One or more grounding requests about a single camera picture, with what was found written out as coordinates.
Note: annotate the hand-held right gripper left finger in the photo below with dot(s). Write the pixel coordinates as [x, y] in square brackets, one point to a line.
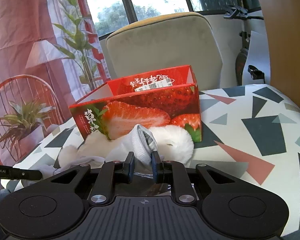
[131, 166]

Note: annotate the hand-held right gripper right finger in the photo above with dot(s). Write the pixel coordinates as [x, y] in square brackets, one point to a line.
[155, 165]

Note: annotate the white sock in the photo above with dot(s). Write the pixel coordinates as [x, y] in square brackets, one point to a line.
[143, 152]

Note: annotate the white fluffy scarf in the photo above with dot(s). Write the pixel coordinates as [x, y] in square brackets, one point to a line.
[172, 137]

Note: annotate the red strawberry print box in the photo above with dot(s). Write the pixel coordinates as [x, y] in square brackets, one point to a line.
[140, 105]

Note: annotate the grey cloth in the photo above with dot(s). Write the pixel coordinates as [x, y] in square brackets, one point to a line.
[7, 190]

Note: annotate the crumpled white cloth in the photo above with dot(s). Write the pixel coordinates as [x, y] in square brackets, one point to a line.
[50, 170]

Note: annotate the beige armchair with yellow trim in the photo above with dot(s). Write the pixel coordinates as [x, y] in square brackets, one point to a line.
[165, 47]

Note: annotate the black exercise bike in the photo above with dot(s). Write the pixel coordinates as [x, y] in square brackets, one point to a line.
[241, 60]

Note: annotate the brown wooden panel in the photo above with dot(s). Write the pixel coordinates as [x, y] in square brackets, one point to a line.
[285, 42]

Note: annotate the printed wall tapestry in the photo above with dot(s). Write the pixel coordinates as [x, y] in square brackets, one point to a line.
[15, 42]

